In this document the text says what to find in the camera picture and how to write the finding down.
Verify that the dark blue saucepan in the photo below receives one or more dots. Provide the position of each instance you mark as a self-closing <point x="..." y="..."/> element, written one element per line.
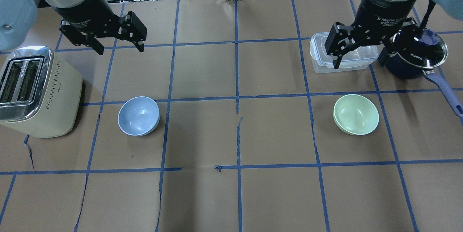
<point x="398" y="67"/>

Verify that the green bowl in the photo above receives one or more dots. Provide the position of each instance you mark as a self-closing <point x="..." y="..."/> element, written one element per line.
<point x="355" y="115"/>

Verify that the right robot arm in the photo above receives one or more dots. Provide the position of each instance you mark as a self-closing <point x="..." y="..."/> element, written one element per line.
<point x="452" y="7"/>

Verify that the clear plastic container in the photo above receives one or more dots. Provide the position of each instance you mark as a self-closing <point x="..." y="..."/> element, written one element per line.
<point x="358" y="59"/>

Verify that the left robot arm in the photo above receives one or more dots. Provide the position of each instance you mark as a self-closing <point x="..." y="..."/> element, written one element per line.
<point x="17" y="17"/>

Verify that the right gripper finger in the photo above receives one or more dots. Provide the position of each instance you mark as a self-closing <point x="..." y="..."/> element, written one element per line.
<point x="341" y="40"/>
<point x="403" y="43"/>

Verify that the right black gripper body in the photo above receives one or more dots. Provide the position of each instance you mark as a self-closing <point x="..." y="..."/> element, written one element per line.
<point x="384" y="10"/>

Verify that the cream chrome toaster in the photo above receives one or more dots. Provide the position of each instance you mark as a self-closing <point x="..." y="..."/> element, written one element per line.
<point x="40" y="92"/>

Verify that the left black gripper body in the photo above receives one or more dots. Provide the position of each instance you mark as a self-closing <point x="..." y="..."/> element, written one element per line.
<point x="84" y="8"/>

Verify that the blue bowl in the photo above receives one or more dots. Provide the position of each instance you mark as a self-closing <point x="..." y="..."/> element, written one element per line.
<point x="138" y="116"/>

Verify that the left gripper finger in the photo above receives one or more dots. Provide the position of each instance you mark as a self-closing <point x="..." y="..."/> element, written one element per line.
<point x="131" y="28"/>
<point x="78" y="38"/>

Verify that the glass saucepan lid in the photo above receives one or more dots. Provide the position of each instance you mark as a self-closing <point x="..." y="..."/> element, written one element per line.
<point x="432" y="50"/>

